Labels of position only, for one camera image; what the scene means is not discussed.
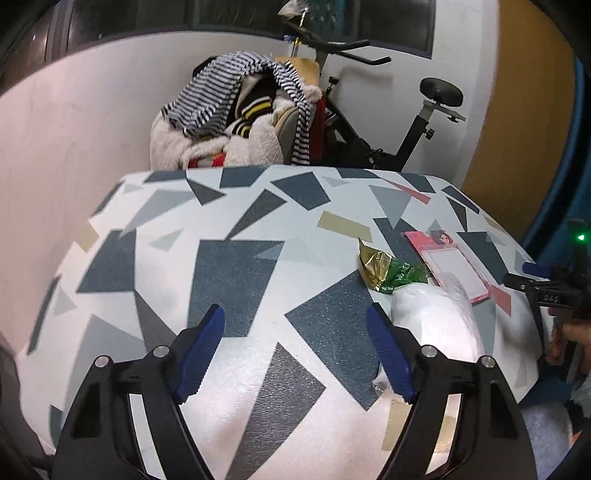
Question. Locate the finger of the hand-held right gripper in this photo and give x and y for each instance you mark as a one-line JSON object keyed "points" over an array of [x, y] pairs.
{"points": [[535, 268], [519, 281]]}

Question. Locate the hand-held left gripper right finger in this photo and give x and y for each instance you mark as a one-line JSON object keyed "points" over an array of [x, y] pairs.
{"points": [[388, 350]]}

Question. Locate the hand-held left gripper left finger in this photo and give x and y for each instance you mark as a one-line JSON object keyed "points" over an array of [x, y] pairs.
{"points": [[203, 350]]}

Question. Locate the white clear plastic bag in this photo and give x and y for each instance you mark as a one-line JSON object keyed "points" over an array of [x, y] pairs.
{"points": [[434, 318]]}

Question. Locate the person's right hand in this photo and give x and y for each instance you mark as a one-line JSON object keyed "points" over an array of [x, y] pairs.
{"points": [[577, 333]]}

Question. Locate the pink card package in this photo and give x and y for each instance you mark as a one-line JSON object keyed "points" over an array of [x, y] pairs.
{"points": [[455, 267]]}

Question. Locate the gold green snack wrapper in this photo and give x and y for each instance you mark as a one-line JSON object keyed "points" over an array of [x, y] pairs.
{"points": [[383, 270]]}

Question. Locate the geometric patterned tablecloth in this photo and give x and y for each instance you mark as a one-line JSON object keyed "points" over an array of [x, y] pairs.
{"points": [[231, 258]]}

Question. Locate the wooden door panel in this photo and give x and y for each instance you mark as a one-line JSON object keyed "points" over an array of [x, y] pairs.
{"points": [[521, 115]]}

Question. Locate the cream fleece blanket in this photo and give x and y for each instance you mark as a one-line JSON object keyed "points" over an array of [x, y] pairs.
{"points": [[171, 143]]}

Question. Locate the black exercise bike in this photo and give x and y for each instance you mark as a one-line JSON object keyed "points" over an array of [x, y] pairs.
{"points": [[355, 143]]}

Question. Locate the red garment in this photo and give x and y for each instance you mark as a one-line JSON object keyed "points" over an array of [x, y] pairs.
{"points": [[318, 129]]}

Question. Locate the black yellow striped garment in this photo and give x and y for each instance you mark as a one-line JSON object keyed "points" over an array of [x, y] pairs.
{"points": [[251, 108]]}

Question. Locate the pile of clothes on chair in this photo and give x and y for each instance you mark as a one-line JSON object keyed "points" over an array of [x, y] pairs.
{"points": [[207, 92]]}

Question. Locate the wooden chair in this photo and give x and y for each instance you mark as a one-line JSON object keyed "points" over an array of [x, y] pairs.
{"points": [[307, 69]]}

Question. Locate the dark window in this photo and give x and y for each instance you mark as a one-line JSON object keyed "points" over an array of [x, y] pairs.
{"points": [[369, 21]]}

